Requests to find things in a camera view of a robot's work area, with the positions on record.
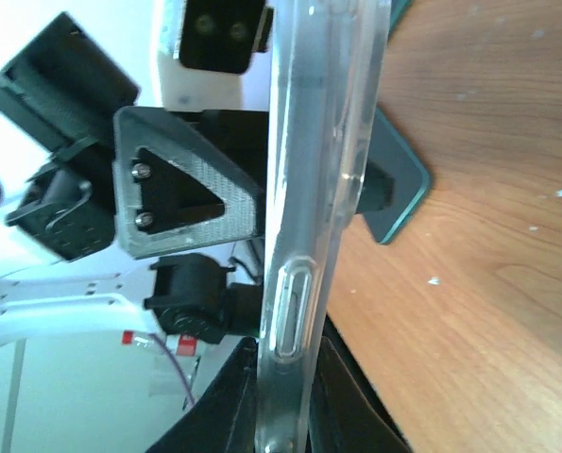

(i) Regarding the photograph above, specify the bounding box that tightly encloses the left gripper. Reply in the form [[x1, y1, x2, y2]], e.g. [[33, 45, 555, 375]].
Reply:
[[0, 11, 272, 350]]

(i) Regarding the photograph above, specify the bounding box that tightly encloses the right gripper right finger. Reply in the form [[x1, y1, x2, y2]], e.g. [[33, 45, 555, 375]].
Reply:
[[308, 325, 412, 453]]

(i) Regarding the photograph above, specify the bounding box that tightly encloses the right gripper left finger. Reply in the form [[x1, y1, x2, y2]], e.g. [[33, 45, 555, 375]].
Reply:
[[148, 338, 257, 453]]

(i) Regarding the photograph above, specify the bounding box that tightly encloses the clear magsafe phone case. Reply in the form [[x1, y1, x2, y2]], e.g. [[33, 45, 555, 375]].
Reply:
[[255, 1, 391, 452]]

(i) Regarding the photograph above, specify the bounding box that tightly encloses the black phone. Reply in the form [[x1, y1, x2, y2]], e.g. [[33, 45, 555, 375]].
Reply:
[[355, 0, 434, 246]]

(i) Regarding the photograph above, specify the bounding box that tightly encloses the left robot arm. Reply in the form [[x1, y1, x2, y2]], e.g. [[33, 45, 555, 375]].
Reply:
[[0, 12, 268, 345]]

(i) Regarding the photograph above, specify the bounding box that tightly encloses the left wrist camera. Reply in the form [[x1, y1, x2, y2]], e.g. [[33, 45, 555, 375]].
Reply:
[[150, 1, 274, 112]]

